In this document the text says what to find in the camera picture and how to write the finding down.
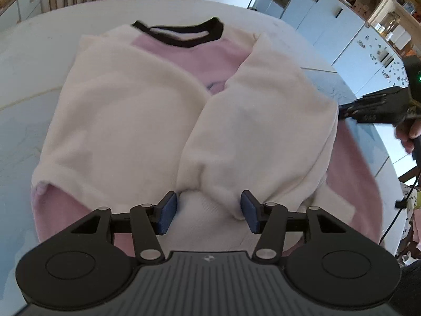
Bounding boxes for pink white sweatshirt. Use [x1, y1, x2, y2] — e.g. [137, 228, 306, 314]
[31, 25, 383, 253]

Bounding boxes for person's left hand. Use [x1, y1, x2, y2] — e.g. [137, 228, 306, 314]
[395, 119, 421, 154]

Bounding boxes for blue patterned table mat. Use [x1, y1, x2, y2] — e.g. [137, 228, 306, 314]
[300, 68, 390, 175]

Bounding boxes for white kitchen cabinets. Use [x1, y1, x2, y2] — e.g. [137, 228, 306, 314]
[249, 0, 408, 96]

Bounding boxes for wooden shelf with items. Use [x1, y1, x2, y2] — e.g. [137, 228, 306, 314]
[266, 0, 421, 60]

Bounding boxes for white drawer cabinet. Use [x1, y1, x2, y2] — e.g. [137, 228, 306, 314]
[0, 0, 44, 32]

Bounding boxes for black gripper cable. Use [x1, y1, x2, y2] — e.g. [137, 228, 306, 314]
[377, 165, 421, 245]

